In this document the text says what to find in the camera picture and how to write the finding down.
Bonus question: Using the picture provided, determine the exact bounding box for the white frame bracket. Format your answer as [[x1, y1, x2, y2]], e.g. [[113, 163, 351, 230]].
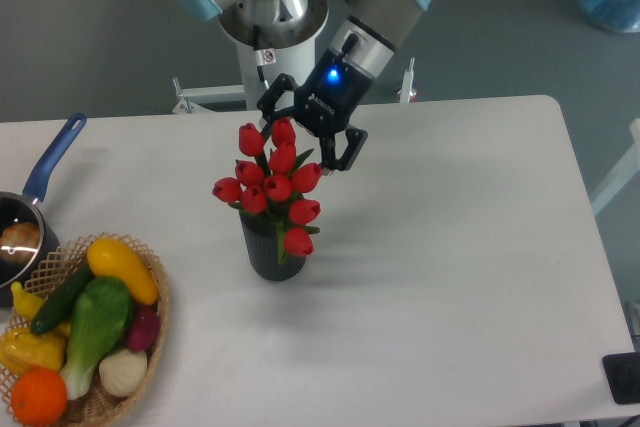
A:
[[398, 57, 417, 103]]

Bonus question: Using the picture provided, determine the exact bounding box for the yellow banana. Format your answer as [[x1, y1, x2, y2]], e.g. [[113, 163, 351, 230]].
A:
[[10, 282, 71, 338]]

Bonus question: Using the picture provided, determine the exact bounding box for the green bok choy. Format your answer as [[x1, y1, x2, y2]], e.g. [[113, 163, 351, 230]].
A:
[[60, 277, 133, 401]]

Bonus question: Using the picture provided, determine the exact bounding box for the dark grey ribbed vase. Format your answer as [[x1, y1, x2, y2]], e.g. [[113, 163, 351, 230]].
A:
[[239, 212, 306, 282]]

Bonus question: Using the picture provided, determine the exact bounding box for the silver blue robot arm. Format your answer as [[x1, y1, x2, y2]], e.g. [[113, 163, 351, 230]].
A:
[[177, 0, 432, 171]]

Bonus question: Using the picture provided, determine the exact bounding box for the brown bread roll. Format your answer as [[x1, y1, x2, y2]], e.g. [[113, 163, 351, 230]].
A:
[[1, 222, 40, 264]]

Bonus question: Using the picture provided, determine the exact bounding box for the yellow squash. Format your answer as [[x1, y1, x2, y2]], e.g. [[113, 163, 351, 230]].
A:
[[86, 237, 159, 306]]

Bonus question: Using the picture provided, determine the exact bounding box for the purple red onion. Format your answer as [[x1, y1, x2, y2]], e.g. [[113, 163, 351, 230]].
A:
[[125, 305, 161, 352]]

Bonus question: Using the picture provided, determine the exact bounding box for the woven wicker basket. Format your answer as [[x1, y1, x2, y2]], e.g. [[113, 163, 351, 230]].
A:
[[0, 232, 171, 427]]

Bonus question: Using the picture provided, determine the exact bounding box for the blue handled saucepan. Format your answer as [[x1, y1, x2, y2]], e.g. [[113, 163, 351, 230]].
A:
[[1, 113, 87, 308]]

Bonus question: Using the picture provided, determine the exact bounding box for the red tulip bouquet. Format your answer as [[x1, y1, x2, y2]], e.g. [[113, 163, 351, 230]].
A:
[[212, 119, 322, 258]]

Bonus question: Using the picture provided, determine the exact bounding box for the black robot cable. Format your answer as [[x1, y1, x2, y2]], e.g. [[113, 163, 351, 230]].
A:
[[251, 25, 274, 93]]

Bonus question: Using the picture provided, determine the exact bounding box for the white garlic bulb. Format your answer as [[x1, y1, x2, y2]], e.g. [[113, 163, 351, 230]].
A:
[[99, 348, 147, 398]]

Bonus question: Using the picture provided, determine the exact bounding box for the black device at edge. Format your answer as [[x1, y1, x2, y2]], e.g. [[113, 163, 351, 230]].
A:
[[602, 352, 640, 405]]

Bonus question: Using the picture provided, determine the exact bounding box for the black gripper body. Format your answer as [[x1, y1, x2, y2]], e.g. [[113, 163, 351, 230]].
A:
[[293, 49, 373, 138]]

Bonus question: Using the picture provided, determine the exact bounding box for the orange fruit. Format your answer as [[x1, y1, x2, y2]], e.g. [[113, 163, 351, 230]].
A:
[[10, 368, 67, 426]]

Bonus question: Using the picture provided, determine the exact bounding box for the green cucumber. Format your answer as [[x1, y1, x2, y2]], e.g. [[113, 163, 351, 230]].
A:
[[30, 263, 94, 335]]

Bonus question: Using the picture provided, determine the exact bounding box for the yellow corn cob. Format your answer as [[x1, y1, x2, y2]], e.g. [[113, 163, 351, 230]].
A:
[[1, 327, 66, 377]]

